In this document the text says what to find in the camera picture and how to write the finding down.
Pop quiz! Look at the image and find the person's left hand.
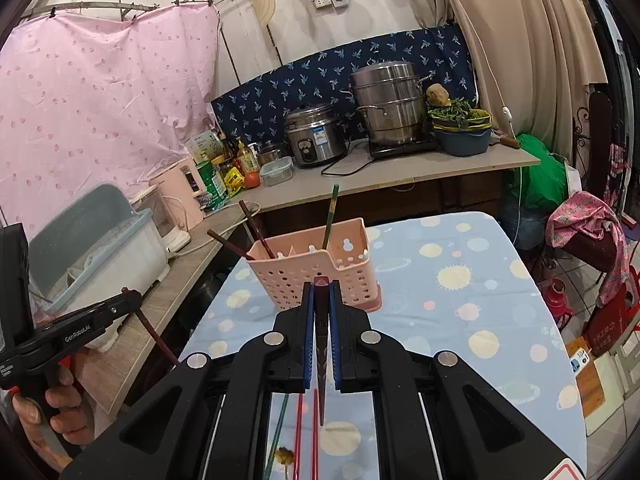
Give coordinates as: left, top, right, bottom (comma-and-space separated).
12, 365, 94, 472

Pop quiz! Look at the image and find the stainless steel steamer pot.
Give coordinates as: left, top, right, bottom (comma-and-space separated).
352, 61, 434, 158

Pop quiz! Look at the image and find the maroon chopstick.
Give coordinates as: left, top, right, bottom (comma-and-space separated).
207, 229, 254, 261
238, 200, 276, 259

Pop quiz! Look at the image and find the pink floral cloth bag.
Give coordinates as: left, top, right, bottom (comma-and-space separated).
546, 191, 629, 307

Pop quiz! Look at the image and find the silver rice cooker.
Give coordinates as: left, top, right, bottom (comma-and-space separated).
284, 104, 347, 168

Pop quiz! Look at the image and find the red tomato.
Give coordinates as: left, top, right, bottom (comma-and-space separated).
243, 171, 262, 190

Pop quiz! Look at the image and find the white blender jug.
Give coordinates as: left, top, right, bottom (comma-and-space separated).
129, 184, 191, 254

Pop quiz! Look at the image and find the dark red chopstick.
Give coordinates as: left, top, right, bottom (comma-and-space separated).
122, 287, 179, 366

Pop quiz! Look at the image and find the green bag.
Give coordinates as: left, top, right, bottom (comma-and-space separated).
509, 132, 568, 214

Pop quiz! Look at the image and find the green chopstick gold band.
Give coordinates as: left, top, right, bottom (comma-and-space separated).
262, 393, 290, 480

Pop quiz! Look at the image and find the wooden countertop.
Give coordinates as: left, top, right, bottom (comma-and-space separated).
75, 144, 539, 420

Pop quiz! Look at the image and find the green canister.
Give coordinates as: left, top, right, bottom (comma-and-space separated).
196, 160, 228, 209

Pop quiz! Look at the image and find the clear food container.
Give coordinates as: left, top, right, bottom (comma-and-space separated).
259, 156, 294, 186

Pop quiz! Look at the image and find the oil bottle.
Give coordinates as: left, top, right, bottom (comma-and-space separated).
238, 141, 260, 174

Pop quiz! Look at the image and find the beige curtain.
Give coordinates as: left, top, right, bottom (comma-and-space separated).
411, 0, 608, 157

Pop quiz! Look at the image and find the navy floral backsplash cloth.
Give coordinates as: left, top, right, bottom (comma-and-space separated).
212, 23, 478, 144

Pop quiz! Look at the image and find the gold flower spoon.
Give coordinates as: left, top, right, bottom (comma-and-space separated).
274, 446, 295, 480

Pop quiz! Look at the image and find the pink electric kettle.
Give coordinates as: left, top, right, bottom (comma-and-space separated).
149, 156, 207, 231

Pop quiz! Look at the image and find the blue basin with vegetables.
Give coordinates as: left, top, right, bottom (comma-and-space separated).
427, 99, 492, 157

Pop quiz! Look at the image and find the dark patterned chopstick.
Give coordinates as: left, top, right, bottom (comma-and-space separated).
310, 388, 320, 480

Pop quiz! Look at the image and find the pink floral sheet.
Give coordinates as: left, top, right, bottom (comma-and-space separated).
1, 3, 220, 236

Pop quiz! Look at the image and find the blue polka dot tablecloth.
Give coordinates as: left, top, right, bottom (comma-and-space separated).
177, 210, 587, 480

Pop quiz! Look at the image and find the pink perforated utensil holder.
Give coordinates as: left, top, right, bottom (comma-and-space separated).
248, 218, 382, 312

